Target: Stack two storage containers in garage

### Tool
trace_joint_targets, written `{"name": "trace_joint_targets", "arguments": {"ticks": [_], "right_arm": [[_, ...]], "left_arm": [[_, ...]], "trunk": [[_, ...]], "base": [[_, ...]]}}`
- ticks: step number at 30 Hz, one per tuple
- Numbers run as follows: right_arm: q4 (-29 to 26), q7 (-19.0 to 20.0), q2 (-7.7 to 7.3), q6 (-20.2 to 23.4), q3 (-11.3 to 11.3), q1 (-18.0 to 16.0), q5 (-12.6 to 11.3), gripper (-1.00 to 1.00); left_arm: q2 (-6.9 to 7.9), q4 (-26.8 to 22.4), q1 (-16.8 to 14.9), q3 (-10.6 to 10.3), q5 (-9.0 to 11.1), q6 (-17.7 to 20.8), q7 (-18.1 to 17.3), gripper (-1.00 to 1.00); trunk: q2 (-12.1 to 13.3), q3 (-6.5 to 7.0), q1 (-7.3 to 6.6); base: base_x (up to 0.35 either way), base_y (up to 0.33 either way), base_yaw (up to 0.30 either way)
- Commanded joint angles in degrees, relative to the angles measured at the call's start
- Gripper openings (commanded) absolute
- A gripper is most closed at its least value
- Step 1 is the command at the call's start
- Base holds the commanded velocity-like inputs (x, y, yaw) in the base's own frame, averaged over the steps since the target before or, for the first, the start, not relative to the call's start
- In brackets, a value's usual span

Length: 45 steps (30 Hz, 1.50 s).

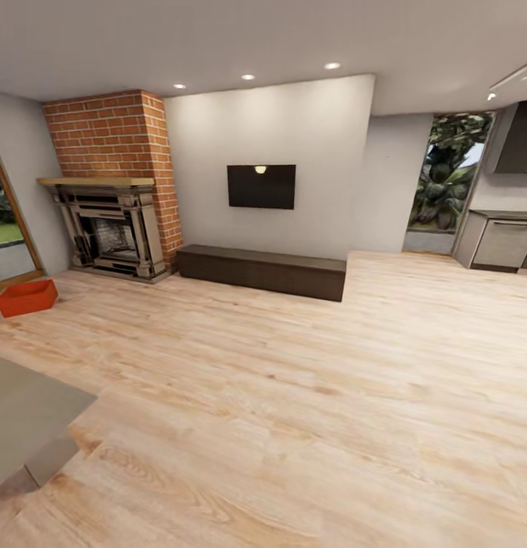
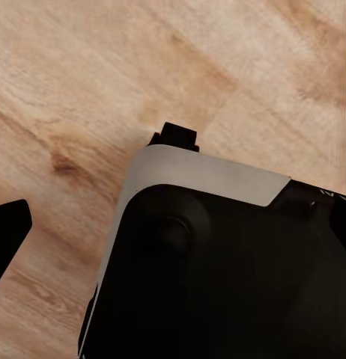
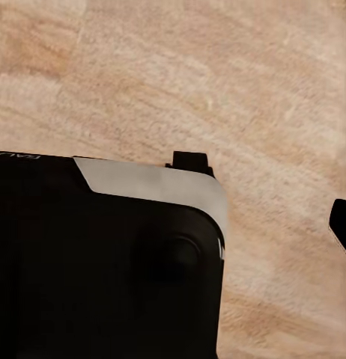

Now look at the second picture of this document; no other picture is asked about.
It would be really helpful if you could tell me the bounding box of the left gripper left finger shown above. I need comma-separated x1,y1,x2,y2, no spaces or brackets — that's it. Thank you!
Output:
0,199,32,279

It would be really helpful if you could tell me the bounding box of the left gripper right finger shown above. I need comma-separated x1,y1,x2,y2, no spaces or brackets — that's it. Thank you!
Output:
329,199,346,250

